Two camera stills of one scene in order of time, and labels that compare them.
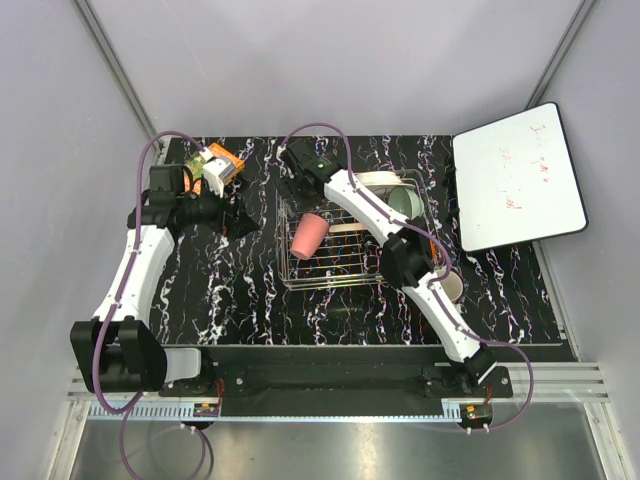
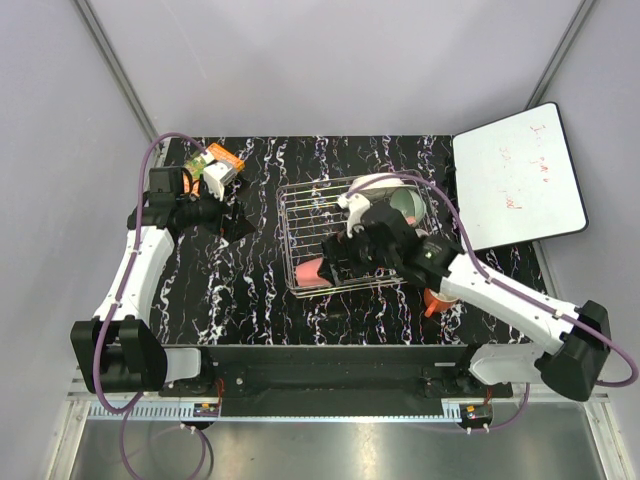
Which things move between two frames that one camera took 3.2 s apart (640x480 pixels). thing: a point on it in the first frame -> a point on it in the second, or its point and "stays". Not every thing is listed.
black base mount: x=336 y=381 stays
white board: x=516 y=181 stays
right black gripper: x=289 y=182 -> x=336 y=250
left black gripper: x=236 y=222 stays
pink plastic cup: x=310 y=233 -> x=307 y=274
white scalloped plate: x=379 y=177 stays
